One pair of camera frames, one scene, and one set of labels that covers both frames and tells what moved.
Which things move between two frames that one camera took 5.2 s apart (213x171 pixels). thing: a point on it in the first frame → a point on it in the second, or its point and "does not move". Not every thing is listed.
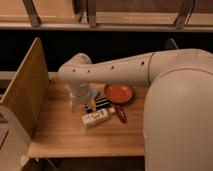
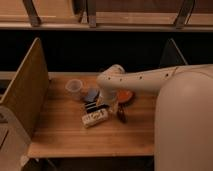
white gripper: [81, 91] → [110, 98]
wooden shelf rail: [128, 15] does not move
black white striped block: [100, 103] does not move
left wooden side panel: [26, 96] does not move
